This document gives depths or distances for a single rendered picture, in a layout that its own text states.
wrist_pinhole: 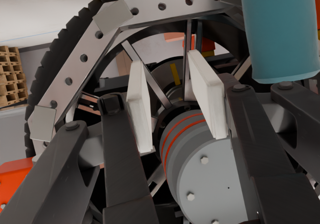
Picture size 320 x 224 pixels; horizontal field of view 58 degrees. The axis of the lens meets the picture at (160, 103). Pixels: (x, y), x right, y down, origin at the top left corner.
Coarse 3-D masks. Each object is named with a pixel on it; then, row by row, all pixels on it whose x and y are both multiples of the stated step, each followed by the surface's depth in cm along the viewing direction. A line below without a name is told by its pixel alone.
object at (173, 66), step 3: (174, 63) 92; (171, 66) 92; (174, 66) 92; (171, 69) 92; (174, 69) 92; (174, 72) 92; (177, 72) 92; (174, 75) 92; (177, 75) 93; (174, 78) 93; (177, 78) 93; (177, 81) 93; (177, 84) 93
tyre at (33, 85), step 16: (96, 0) 53; (112, 0) 53; (80, 16) 53; (64, 32) 53; (80, 32) 53; (64, 48) 53; (48, 64) 53; (48, 80) 54; (32, 96) 54; (32, 144) 55
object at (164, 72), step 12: (180, 60) 92; (156, 72) 92; (168, 72) 93; (180, 72) 93; (216, 72) 94; (168, 84) 93; (180, 84) 93; (168, 96) 89; (180, 96) 89; (156, 108) 94
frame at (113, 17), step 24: (120, 0) 45; (144, 0) 45; (168, 0) 46; (192, 0) 47; (216, 0) 48; (240, 0) 46; (96, 24) 45; (120, 24) 45; (144, 24) 50; (240, 24) 53; (96, 48) 46; (72, 72) 46; (48, 96) 46; (72, 96) 46; (48, 120) 46
